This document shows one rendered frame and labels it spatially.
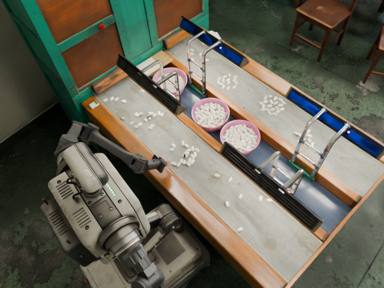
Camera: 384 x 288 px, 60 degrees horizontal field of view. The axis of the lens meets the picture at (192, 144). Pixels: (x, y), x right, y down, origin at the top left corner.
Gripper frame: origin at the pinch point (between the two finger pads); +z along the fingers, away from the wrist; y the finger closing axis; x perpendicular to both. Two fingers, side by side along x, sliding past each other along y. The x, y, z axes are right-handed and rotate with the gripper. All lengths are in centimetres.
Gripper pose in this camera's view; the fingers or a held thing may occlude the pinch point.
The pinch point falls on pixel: (167, 162)
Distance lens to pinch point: 202.8
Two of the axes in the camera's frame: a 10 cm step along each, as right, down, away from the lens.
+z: 5.9, -0.7, 8.0
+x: -4.5, 8.0, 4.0
